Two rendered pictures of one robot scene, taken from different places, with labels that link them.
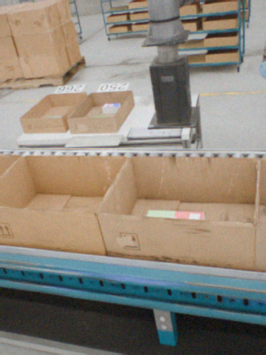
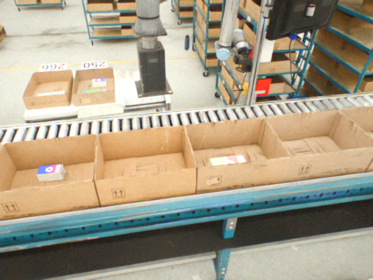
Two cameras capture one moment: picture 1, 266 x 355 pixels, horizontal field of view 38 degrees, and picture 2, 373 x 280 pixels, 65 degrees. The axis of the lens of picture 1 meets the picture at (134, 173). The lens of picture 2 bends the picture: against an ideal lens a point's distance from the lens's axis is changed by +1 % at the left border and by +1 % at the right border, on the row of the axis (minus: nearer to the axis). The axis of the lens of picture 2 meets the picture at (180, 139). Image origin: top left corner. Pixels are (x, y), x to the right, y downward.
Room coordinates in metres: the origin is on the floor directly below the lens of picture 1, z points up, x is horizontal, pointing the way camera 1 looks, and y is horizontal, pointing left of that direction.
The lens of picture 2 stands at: (0.14, 0.60, 1.84)
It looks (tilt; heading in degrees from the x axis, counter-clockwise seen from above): 39 degrees down; 328
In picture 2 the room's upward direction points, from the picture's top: straight up
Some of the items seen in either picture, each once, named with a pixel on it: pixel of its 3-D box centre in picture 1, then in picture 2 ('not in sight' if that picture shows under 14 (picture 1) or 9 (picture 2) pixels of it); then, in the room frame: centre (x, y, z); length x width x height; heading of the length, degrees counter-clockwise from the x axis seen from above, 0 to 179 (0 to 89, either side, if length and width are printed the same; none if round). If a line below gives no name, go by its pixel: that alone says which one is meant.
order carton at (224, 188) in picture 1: (184, 209); (232, 154); (0.86, -0.12, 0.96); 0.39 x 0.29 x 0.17; 68
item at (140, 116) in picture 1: (111, 117); (100, 89); (2.17, 0.07, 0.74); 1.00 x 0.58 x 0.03; 71
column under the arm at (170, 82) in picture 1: (172, 89); (151, 67); (1.95, -0.28, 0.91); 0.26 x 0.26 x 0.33; 71
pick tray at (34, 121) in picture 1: (56, 111); (50, 88); (2.25, 0.40, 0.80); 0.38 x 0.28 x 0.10; 159
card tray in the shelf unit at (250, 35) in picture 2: not in sight; (267, 34); (1.85, -1.33, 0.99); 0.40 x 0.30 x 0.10; 154
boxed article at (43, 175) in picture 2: not in sight; (51, 173); (1.24, 0.60, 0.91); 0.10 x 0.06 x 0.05; 66
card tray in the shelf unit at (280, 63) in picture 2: not in sight; (263, 58); (1.85, -1.33, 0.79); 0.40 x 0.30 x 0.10; 159
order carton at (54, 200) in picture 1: (61, 202); (145, 164); (1.01, 0.24, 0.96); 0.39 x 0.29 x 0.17; 68
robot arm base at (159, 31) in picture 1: (165, 26); (148, 21); (1.96, -0.28, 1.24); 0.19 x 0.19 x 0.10
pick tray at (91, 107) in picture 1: (102, 111); (95, 85); (2.12, 0.11, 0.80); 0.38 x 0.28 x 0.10; 159
